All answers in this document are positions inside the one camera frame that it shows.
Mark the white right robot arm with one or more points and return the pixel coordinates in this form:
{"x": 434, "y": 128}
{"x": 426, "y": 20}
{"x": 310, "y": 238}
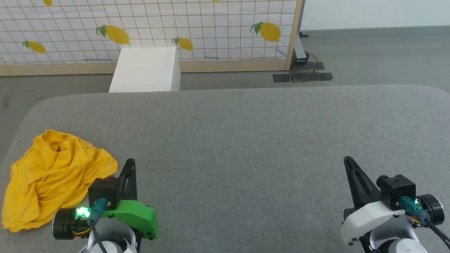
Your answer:
{"x": 397, "y": 244}

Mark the long black floor tape patch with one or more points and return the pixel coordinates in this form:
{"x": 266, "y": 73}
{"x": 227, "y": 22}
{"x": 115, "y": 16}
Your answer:
{"x": 312, "y": 76}

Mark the grey metal panel stand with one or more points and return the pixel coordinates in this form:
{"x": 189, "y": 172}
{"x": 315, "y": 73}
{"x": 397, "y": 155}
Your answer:
{"x": 300, "y": 49}

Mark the yellow cartoon t-shirt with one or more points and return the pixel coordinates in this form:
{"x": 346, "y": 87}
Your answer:
{"x": 52, "y": 175}

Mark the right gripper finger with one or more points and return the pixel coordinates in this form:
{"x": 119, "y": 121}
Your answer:
{"x": 360, "y": 186}

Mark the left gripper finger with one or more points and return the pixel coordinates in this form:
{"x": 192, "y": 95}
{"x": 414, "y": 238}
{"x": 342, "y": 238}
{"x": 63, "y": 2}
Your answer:
{"x": 128, "y": 182}

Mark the dark floor tape under stand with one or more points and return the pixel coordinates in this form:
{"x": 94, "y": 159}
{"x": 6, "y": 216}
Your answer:
{"x": 313, "y": 66}

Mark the small black floor tape patch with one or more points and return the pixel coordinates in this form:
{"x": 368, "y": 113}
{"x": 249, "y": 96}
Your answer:
{"x": 281, "y": 78}

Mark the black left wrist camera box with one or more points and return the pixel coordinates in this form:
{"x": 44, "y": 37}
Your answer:
{"x": 102, "y": 191}

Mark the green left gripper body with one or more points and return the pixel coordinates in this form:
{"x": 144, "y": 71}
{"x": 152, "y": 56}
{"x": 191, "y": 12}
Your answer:
{"x": 135, "y": 214}

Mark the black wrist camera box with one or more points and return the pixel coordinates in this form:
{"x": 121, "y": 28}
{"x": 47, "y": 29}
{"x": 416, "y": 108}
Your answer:
{"x": 395, "y": 189}
{"x": 102, "y": 191}

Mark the white box pedestal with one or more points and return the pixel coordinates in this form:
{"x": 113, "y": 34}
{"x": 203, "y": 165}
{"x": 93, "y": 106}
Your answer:
{"x": 146, "y": 70}

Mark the lemon print partition panel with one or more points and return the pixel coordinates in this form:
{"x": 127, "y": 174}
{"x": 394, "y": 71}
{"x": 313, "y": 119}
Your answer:
{"x": 175, "y": 24}

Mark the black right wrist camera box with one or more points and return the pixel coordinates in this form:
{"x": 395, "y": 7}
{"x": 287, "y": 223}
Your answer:
{"x": 395, "y": 189}

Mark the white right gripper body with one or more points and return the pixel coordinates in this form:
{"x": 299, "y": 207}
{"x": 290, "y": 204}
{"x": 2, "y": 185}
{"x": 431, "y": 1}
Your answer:
{"x": 369, "y": 218}

